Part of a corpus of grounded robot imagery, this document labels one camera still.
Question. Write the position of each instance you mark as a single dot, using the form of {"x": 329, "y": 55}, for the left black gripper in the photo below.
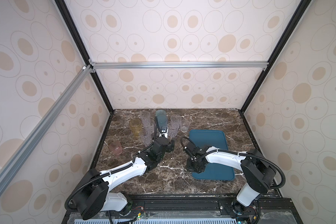
{"x": 171, "y": 145}

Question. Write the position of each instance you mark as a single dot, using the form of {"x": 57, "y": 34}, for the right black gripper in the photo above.
{"x": 195, "y": 165}

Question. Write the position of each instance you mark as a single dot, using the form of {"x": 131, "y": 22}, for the clear faceted cup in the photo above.
{"x": 175, "y": 120}
{"x": 172, "y": 130}

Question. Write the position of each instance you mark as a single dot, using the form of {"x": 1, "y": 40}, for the small clear cup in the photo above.
{"x": 184, "y": 125}

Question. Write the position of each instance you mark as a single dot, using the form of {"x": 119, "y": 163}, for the pink plastic cup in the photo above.
{"x": 116, "y": 148}

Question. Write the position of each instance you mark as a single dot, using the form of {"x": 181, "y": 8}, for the clear textured cup front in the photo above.
{"x": 145, "y": 137}

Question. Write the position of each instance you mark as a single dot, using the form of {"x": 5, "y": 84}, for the clear faceted cup front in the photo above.
{"x": 172, "y": 130}

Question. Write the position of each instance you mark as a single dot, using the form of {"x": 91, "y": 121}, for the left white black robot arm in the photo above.
{"x": 92, "y": 195}

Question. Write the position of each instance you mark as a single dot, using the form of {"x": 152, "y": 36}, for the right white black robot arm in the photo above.
{"x": 261, "y": 174}

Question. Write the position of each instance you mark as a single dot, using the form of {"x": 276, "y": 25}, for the clear textured cup middle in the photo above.
{"x": 150, "y": 128}

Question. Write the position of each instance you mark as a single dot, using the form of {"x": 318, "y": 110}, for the blue frosted cup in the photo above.
{"x": 161, "y": 121}

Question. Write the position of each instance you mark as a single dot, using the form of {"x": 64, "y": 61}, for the tall clear textured cup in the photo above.
{"x": 145, "y": 117}

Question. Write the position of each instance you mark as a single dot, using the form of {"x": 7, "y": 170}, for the yellow plastic cup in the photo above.
{"x": 135, "y": 126}

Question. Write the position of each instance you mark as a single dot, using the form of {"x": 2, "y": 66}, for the left diagonal aluminium bar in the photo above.
{"x": 17, "y": 160}

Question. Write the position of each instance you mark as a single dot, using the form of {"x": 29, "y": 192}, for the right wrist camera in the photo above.
{"x": 190, "y": 150}

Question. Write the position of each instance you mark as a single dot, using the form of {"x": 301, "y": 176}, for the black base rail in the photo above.
{"x": 195, "y": 209}

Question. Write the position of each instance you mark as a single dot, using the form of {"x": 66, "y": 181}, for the horizontal aluminium frame bar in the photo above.
{"x": 181, "y": 65}

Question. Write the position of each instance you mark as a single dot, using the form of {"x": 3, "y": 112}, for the left black frame post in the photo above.
{"x": 64, "y": 12}

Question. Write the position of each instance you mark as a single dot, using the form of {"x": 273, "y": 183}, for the black frame post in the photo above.
{"x": 291, "y": 26}
{"x": 64, "y": 12}

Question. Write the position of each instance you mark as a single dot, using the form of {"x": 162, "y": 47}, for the right black frame post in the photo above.
{"x": 291, "y": 26}

